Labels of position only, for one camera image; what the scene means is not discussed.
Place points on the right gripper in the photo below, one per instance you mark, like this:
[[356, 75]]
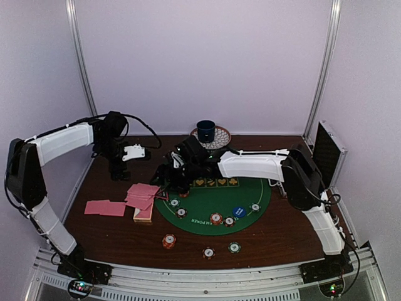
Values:
[[162, 170]]

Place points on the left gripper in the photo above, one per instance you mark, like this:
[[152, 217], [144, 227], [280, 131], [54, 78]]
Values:
[[119, 175]]

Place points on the red 5 chip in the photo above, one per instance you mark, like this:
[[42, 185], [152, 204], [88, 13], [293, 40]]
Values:
[[216, 218], [184, 195]]

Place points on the red backed card deck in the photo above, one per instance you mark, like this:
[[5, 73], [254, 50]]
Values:
[[141, 196]]

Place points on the dealt red card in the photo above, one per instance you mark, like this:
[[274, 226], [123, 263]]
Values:
[[113, 209], [97, 207]]

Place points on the red orange chip stack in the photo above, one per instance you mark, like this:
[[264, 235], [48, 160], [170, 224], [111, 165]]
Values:
[[169, 241]]

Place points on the black triangular all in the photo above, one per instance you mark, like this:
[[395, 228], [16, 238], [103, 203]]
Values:
[[163, 195]]

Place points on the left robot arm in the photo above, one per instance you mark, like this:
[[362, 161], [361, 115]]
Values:
[[26, 182]]

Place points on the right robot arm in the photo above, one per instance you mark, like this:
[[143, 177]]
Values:
[[267, 165]]

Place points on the patterned saucer plate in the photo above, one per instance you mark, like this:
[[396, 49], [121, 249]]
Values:
[[222, 138]]

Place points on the blue cup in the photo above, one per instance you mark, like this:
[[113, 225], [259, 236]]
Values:
[[206, 131]]

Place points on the green round poker mat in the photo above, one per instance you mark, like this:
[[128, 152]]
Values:
[[217, 196]]

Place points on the blue small blind button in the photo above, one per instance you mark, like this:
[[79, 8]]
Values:
[[239, 212]]

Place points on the card deck box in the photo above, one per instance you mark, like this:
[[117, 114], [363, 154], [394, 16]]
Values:
[[143, 216]]

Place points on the aluminium poker case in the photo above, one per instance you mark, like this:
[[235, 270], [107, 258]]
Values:
[[329, 153]]

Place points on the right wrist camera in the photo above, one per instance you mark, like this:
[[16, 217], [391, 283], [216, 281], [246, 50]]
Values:
[[177, 160]]

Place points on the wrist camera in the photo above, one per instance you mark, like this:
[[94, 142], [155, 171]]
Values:
[[133, 152], [177, 160]]

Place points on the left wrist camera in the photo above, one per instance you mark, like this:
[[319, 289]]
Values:
[[133, 152]]

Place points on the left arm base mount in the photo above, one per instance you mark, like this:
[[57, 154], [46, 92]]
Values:
[[84, 281]]

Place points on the aluminium front rail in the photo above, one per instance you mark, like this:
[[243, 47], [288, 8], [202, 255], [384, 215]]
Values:
[[280, 282]]

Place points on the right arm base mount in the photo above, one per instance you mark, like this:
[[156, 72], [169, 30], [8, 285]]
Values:
[[329, 276]]

